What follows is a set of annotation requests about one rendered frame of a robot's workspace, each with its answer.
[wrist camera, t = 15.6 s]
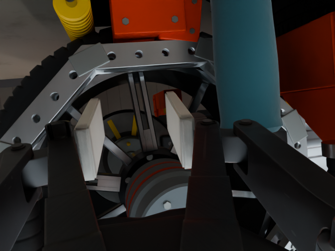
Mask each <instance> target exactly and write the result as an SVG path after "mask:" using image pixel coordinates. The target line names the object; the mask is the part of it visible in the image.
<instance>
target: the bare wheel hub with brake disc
mask: <svg viewBox="0 0 335 251"><path fill-rule="evenodd" d="M141 115H142V121H143V126H144V129H148V127H147V122H146V117H145V114H142V113H141ZM133 118H134V112H125V113H119V114H116V115H113V116H110V117H108V118H106V119H105V120H103V124H104V131H105V134H106V135H107V136H108V137H109V138H111V139H112V140H113V141H114V142H115V143H116V144H117V145H118V146H119V147H121V148H122V149H123V150H124V151H125V152H128V151H137V150H139V149H141V146H140V141H139V136H138V131H137V133H136V136H135V135H132V126H133ZM109 120H112V122H113V124H114V125H115V127H116V129H117V131H118V132H119V134H120V136H121V138H119V139H117V138H116V137H115V135H114V133H113V131H112V130H111V128H110V126H109V124H108V123H107V121H109ZM153 121H154V126H155V132H156V137H157V142H158V146H162V142H161V139H162V136H169V132H168V130H167V129H166V128H165V127H164V126H163V125H162V124H161V123H160V122H159V121H157V120H156V119H154V118H153ZM127 142H130V144H131V145H130V146H127ZM152 158H153V155H149V156H147V160H151V159H152ZM122 165H123V164H122V161H121V160H120V159H119V158H118V157H117V156H115V155H114V154H113V153H112V152H111V151H110V150H109V149H108V148H106V147H105V146H104V145H103V148H102V153H101V157H100V162H99V167H98V172H102V173H114V174H119V171H120V169H121V167H122ZM130 179H131V178H130V177H128V178H126V180H125V182H126V183H129V181H130ZM89 182H93V183H98V180H89ZM96 192H97V193H98V194H100V195H101V196H102V197H104V198H105V199H107V200H109V201H112V202H115V203H120V199H119V194H118V192H104V191H96Z"/></svg>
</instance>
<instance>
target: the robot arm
mask: <svg viewBox="0 0 335 251"><path fill-rule="evenodd" d="M165 101H166V115H167V130H168V132H169V135H170V137H171V140H172V142H173V145H174V147H175V150H176V152H177V155H178V157H179V160H180V162H181V165H182V167H184V168H185V169H190V168H191V176H189V178H188V188H187V197H186V207H185V208H179V209H171V210H167V211H164V212H160V213H157V214H153V215H150V216H147V217H142V218H135V217H110V218H103V219H97V218H96V215H95V211H94V207H93V204H92V200H91V196H90V192H89V189H88V188H87V187H86V183H85V181H89V180H95V178H96V177H97V172H98V167H99V162H100V157H101V153H102V148H103V143H104V138H105V131H104V124H103V117H102V110H101V103H100V100H99V99H98V98H94V99H90V101H89V102H88V104H87V106H86V108H85V110H84V112H83V113H82V115H81V117H80V119H79V121H78V123H77V125H71V122H70V121H55V122H51V123H48V124H46V125H45V126H44V127H45V132H46V136H47V147H46V148H42V149H38V150H34V151H33V149H32V145H31V144H30V143H16V144H12V145H11V146H9V147H7V148H6V149H4V150H3V151H2V152H1V153H0V251H11V249H12V247H13V245H14V243H15V241H16V239H17V237H18V236H19V234H20V232H21V230H22V228H23V226H24V224H25V222H26V220H27V218H28V216H29V215H30V213H31V211H32V209H33V207H34V205H35V203H36V201H37V199H38V197H39V196H40V194H41V191H42V189H41V186H43V185H48V198H45V208H44V247H43V248H42V251H290V250H288V249H286V248H284V247H282V246H280V245H278V244H276V243H274V242H272V241H270V240H268V239H266V238H263V237H261V236H259V235H257V234H255V233H253V232H251V231H249V230H247V229H245V228H243V227H241V226H239V222H238V220H237V219H236V214H235V208H234V202H233V195H232V189H231V183H230V177H229V176H227V172H226V166H225V162H228V163H233V167H234V169H235V170H236V172H237V173H238V174H239V176H240V177H241V178H242V180H243V181H244V182H245V183H246V185H247V186H248V187H249V189H250V190H251V191H252V193H253V194H254V195H255V197H256V198H257V199H258V200H259V202H260V203H261V204H262V206H263V207H264V208H265V210H266V211H267V212H268V214H269V215H270V216H271V217H272V219H273V220H274V221H275V223H276V224H277V225H278V227H279V228H280V229H281V231H282V232H283V233H284V234H285V236H286V237H287V238H288V240H289V241H290V242H291V244H292V245H293V246H294V248H295V249H296V250H297V251H335V177H334V176H332V175H331V174H329V173H328V172H327V171H325V170H324V169H322V168H321V167H320V166H318V165H317V164H315V163H314V162H313V161H311V160H310V159H308V158H307V157H306V156H304V155H303V154H301V153H300V152H299V151H297V150H296V149H294V148H293V147H292V146H290V145H289V144H287V143H286V142H285V141H283V140H282V139H280V138H279V137H278V136H276V135H275V134H273V133H272V132H271V131H269V130H268V129H266V128H265V127H264V126H262V125H261V124H259V123H258V122H256V121H253V120H250V119H241V120H238V121H235V122H234V123H233V128H220V126H219V122H218V121H214V120H210V119H207V117H206V116H205V115H204V114H202V113H190V112H189V111H188V109H187V108H186V107H185V105H184V104H183V103H182V101H181V100H180V99H179V97H178V96H177V95H176V93H174V91H170V92H166V93H165Z"/></svg>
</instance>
